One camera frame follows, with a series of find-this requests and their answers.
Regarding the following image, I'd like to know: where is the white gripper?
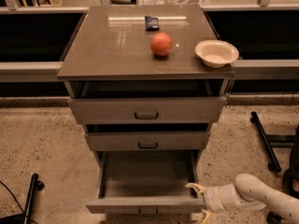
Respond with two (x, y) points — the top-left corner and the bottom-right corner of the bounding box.
(185, 183), (225, 224)

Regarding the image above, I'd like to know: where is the grey bottom drawer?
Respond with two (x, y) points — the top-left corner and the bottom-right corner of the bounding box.
(87, 149), (205, 216)

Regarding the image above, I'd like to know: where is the grey drawer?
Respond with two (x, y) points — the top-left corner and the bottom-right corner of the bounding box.
(87, 149), (205, 216)
(69, 97), (225, 124)
(85, 132), (210, 151)

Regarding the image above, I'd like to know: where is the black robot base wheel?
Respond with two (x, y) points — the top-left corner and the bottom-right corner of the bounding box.
(266, 168), (299, 224)

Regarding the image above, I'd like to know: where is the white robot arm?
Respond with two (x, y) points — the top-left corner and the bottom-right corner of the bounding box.
(185, 173), (299, 224)

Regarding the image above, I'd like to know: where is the grey drawer cabinet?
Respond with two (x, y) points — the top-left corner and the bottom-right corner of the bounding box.
(56, 4), (235, 170)

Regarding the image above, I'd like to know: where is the grey middle drawer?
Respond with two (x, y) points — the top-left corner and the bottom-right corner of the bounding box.
(85, 132), (210, 151)

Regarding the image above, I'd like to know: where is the grey top drawer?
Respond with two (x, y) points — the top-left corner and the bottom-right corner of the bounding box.
(69, 97), (225, 124)

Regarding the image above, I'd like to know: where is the black stand leg right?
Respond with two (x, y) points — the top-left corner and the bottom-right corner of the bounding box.
(250, 111), (295, 173)

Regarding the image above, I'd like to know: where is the black stand leg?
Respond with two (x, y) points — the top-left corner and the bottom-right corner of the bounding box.
(0, 173), (46, 224)
(250, 111), (295, 173)

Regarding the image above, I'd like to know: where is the white bowl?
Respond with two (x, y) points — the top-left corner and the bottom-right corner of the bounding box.
(194, 40), (239, 68)

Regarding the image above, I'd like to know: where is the red apple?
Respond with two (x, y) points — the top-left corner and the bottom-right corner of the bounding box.
(150, 33), (173, 56)

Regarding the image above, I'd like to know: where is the black stand leg left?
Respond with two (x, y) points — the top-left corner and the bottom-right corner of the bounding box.
(0, 173), (46, 224)

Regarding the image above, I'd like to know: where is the dark blue snack packet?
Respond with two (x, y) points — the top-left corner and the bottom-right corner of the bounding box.
(145, 16), (160, 31)

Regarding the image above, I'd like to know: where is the black cable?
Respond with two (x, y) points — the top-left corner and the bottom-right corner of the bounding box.
(0, 180), (26, 217)

